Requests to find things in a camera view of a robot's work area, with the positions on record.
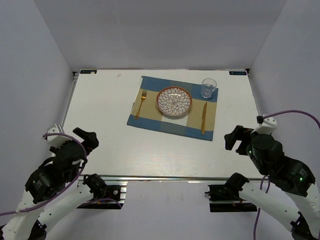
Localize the blue corner sticker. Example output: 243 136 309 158
79 69 97 75
229 71 247 76

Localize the aluminium table edge rail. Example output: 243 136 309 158
77 173 266 183

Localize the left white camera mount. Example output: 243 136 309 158
44 124 68 148

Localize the blue beige checked placemat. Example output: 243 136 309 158
127 76 219 141

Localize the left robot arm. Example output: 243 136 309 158
0 127 107 240

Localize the floral patterned ceramic plate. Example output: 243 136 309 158
156 86 193 117

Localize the gold knife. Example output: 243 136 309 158
201 102 208 135

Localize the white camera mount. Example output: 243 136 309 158
44 124 68 148
250 115 277 136

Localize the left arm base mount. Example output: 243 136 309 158
77 173 124 210

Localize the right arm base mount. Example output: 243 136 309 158
204 184 258 213

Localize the left blue corner sticker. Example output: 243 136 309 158
79 69 97 75

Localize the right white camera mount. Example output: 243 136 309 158
250 115 277 136

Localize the gold fork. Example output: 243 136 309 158
134 89 147 120

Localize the right blue corner sticker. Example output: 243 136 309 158
229 71 247 76

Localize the clear drinking glass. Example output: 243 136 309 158
200 78 217 99

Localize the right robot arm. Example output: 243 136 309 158
224 125 320 240

